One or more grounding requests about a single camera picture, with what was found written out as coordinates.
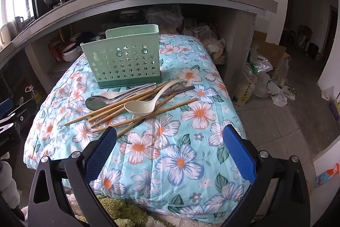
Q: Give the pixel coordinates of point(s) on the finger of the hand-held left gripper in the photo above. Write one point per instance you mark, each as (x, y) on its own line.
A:
(5, 107)

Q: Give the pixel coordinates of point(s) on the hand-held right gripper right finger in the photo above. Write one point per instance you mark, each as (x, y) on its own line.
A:
(239, 152)

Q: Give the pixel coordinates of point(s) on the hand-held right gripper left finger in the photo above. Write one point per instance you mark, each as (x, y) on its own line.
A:
(101, 152)

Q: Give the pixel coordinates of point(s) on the bamboo chopstick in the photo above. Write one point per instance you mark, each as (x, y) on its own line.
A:
(175, 105)
(77, 120)
(127, 130)
(106, 111)
(111, 115)
(103, 124)

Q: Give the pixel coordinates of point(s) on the metal spoon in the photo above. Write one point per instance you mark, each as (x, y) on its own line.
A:
(95, 104)
(183, 90)

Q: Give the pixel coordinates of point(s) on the beige plastic spoon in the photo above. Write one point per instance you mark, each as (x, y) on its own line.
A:
(139, 108)

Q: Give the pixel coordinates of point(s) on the white scalloped spoon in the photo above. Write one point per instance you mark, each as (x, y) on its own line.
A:
(113, 94)

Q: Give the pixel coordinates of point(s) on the green plastic utensil holder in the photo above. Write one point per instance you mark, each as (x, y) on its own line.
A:
(132, 31)

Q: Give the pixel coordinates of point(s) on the oil bottle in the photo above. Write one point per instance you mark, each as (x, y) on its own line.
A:
(35, 95)

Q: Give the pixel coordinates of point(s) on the green shaggy rug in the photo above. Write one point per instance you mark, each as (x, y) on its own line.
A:
(117, 209)

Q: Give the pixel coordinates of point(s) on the white sack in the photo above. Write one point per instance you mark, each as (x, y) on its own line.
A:
(245, 87)

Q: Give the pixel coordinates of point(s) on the floral blue blanket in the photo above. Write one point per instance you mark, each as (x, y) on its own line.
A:
(170, 152)

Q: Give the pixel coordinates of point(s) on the pile of plastic bags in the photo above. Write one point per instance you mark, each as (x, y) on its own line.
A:
(273, 86)

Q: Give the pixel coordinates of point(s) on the stack of white bowls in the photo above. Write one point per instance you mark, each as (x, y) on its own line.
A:
(70, 54)

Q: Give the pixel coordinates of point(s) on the orange blue plastic toy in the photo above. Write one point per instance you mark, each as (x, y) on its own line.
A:
(326, 176)

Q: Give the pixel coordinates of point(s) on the small white plastic bag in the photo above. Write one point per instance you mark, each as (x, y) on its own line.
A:
(328, 94)

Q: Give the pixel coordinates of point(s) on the cardboard box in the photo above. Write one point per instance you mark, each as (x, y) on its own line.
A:
(271, 50)

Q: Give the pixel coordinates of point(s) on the plastic bag of nuts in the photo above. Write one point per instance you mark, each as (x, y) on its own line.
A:
(212, 42)

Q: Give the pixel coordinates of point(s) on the black bin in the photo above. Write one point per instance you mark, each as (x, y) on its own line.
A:
(313, 50)

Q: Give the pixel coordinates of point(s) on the clear plastic bag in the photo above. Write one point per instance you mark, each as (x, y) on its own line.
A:
(164, 17)

